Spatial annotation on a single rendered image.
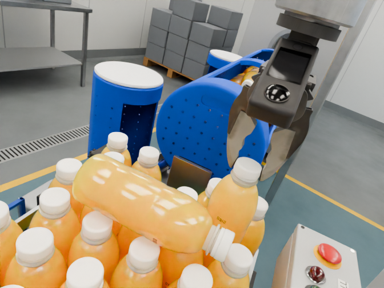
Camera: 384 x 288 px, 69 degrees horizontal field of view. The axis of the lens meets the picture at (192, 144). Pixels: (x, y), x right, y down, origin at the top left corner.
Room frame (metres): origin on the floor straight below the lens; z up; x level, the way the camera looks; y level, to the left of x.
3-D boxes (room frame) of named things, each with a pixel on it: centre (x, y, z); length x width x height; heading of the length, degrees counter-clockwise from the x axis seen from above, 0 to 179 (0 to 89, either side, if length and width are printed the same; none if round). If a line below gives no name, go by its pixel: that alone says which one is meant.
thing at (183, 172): (0.56, -0.02, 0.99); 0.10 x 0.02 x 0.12; 74
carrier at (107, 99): (1.10, 0.32, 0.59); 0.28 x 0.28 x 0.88
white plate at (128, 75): (1.10, 0.32, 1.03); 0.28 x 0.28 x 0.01
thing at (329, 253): (0.33, -0.25, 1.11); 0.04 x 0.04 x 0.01
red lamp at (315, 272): (0.28, -0.22, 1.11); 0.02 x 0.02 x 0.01
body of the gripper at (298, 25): (0.37, -0.09, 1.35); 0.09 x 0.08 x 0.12; 164
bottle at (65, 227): (0.28, 0.16, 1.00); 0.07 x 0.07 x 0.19
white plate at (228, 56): (2.04, -0.08, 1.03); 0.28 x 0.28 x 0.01
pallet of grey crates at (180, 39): (4.83, 0.49, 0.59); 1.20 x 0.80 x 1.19; 63
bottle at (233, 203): (0.34, -0.09, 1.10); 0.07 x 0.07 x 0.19
